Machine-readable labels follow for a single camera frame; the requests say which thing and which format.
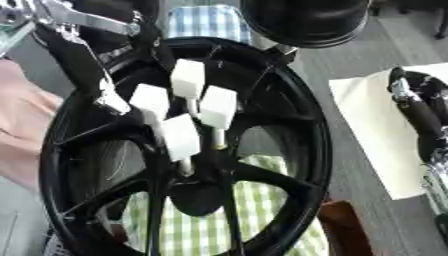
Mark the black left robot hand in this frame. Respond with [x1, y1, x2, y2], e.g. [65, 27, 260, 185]
[33, 0, 179, 125]

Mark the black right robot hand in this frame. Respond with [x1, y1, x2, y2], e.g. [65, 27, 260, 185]
[386, 66, 448, 162]

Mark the black spoked wheel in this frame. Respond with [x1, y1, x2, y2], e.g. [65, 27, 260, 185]
[36, 36, 335, 256]

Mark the white flat board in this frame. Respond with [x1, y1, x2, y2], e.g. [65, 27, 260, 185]
[327, 62, 448, 201]

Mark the pink fabric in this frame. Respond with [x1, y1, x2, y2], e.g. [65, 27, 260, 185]
[0, 59, 67, 192]

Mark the dark chair leg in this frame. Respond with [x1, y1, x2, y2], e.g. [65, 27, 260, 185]
[430, 0, 448, 40]

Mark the brown wooden chair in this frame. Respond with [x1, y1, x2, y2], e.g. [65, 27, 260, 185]
[316, 199, 377, 256]

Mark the black round tire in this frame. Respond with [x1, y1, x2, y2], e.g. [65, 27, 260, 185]
[238, 0, 373, 50]

